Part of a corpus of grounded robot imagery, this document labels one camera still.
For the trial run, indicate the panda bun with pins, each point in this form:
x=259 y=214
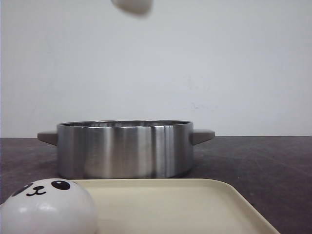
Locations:
x=49 y=206
x=134 y=7

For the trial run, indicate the stainless steel steamer pot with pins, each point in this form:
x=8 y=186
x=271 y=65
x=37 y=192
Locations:
x=114 y=149

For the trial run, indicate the cream plastic tray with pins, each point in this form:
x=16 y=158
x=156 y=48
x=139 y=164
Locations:
x=173 y=206

